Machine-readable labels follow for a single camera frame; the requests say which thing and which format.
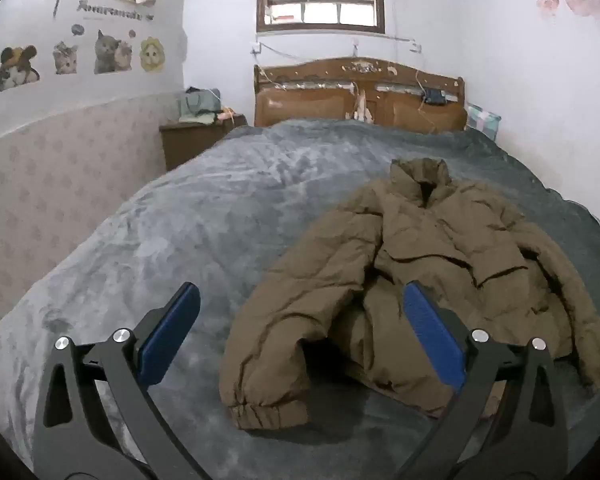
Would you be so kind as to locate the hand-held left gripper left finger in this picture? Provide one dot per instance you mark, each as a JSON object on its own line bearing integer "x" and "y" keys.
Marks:
{"x": 172, "y": 327}

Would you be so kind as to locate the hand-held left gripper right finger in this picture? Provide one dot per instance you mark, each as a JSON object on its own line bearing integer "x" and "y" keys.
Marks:
{"x": 432, "y": 332}

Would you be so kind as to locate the brown puffer jacket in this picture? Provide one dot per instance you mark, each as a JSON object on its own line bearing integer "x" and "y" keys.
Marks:
{"x": 430, "y": 240}

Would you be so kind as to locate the grey plush blanket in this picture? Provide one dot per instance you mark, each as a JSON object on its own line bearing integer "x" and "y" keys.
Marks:
{"x": 205, "y": 200}

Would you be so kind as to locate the wooden nightstand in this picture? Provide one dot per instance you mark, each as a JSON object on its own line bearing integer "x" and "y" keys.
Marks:
{"x": 190, "y": 142}

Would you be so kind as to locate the plaid pillow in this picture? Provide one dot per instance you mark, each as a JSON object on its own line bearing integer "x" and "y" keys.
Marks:
{"x": 482, "y": 120}

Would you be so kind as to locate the green bag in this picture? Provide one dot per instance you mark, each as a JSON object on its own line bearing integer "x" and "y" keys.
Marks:
{"x": 195, "y": 105}

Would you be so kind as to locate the black power strip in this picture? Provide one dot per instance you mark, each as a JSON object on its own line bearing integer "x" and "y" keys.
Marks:
{"x": 435, "y": 96}

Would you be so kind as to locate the wooden headboard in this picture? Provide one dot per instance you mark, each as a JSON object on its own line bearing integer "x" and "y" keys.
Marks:
{"x": 320, "y": 105}

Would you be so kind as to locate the yellow round cat sticker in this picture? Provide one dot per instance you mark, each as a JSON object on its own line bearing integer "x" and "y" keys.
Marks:
{"x": 152, "y": 55}

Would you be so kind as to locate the grey cats wall sticker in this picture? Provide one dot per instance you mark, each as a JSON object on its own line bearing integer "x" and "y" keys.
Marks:
{"x": 107, "y": 52}

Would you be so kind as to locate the white wall socket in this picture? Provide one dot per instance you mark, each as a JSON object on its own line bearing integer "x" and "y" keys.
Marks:
{"x": 256, "y": 49}
{"x": 416, "y": 48}

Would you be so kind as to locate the small kitten wall sticker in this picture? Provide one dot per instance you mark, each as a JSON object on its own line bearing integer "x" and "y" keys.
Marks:
{"x": 65, "y": 58}

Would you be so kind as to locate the hamster wall sticker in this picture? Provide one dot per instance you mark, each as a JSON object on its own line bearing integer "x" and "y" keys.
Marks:
{"x": 15, "y": 67}

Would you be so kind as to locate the lettering wall sticker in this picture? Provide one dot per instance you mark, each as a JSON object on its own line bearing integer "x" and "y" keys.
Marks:
{"x": 110, "y": 10}

